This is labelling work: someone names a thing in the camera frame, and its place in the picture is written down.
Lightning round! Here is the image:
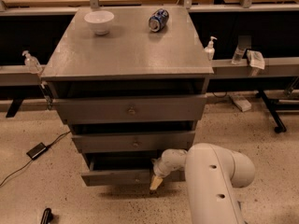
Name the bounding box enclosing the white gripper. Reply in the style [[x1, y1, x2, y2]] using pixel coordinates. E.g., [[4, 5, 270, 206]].
[[149, 158, 174, 191]]

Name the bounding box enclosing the grey drawer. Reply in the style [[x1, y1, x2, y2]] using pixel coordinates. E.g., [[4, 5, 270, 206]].
[[72, 131, 195, 153], [81, 150, 162, 186], [54, 95, 206, 124]]

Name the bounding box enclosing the black adapter cable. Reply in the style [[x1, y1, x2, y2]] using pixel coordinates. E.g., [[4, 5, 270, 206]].
[[0, 130, 72, 189]]

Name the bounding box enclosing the clear plastic water bottle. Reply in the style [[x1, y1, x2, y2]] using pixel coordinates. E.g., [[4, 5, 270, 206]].
[[232, 36, 248, 64]]

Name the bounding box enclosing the black stand leg with caster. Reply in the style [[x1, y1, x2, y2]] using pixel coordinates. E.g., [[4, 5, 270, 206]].
[[256, 90, 299, 133]]

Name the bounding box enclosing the crumpled white paper packet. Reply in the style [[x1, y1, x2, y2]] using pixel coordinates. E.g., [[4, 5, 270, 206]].
[[247, 50, 265, 70]]

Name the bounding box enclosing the grey middle drawer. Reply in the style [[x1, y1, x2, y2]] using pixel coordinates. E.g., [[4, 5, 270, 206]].
[[72, 131, 195, 153]]

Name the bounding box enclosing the black table leg left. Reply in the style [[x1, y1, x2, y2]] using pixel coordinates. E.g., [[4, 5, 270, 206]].
[[6, 99, 23, 118]]

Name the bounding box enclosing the black power adapter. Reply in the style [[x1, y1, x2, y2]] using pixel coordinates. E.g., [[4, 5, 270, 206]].
[[26, 143, 48, 160]]

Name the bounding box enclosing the blue soda can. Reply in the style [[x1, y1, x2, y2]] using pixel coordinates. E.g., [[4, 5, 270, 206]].
[[149, 8, 169, 33]]

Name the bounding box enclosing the black object bottom left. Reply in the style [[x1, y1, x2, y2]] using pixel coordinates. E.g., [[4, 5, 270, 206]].
[[40, 208, 53, 224]]

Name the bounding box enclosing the white ceramic bowl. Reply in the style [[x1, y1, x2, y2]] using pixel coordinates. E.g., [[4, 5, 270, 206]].
[[84, 10, 114, 35]]

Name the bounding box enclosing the grey bottom drawer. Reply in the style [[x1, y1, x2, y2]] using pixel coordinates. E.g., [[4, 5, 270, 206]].
[[81, 150, 162, 186]]

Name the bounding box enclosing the white box on floor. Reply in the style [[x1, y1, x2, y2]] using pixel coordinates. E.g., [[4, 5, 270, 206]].
[[230, 94, 251, 112]]

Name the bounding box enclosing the grey wooden drawer cabinet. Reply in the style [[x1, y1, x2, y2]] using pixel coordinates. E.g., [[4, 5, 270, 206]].
[[40, 5, 214, 187]]

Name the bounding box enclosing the grey metal shelf rail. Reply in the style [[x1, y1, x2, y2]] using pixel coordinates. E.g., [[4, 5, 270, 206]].
[[0, 57, 299, 86]]

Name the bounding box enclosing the grey top drawer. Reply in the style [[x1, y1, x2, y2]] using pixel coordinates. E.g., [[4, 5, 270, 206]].
[[54, 95, 206, 124]]

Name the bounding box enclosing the clear pump bottle left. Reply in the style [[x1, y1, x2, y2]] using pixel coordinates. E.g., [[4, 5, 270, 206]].
[[22, 50, 43, 75]]

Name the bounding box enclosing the white pump bottle right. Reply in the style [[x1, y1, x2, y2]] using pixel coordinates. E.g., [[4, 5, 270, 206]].
[[204, 36, 217, 61]]

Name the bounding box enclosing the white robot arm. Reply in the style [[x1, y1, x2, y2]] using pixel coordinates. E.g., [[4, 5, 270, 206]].
[[149, 143, 255, 224]]

